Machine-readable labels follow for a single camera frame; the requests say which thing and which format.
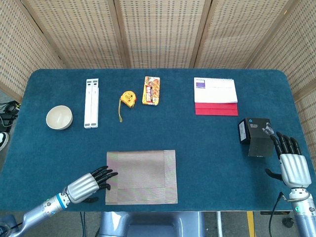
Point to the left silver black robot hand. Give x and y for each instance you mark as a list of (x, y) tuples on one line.
[(81, 188)]

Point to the black product box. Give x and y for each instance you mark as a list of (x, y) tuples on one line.
[(256, 133)]

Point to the yellow floor tape strip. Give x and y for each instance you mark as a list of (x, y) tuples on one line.
[(250, 224)]

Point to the black and white shoe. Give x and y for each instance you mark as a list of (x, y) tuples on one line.
[(3, 139)]

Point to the white folding laptop stand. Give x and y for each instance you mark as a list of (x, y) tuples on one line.
[(91, 103)]

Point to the woven folding screen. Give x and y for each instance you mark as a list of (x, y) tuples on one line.
[(160, 32)]

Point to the yellow food box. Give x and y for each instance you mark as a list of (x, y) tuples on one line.
[(151, 90)]

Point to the blue table cloth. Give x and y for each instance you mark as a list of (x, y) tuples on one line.
[(209, 160)]

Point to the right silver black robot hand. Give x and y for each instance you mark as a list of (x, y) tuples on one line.
[(295, 169)]

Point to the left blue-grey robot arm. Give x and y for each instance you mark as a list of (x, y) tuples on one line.
[(37, 213)]

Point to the grey woven placemat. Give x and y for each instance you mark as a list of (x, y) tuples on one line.
[(145, 177)]

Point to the white spiral desk calendar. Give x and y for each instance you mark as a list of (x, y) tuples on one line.
[(217, 92)]

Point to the white table leg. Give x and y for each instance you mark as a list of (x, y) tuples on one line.
[(219, 224)]

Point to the blue-grey robot torso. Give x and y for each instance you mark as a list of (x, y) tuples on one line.
[(153, 224)]

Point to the red folder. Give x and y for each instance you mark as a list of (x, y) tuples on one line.
[(216, 109)]

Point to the yellow tape measure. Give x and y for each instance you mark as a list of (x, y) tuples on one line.
[(128, 98)]

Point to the beige bowl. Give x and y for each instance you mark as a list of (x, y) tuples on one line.
[(59, 118)]

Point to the black caster wheel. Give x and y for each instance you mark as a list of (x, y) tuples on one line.
[(288, 222)]

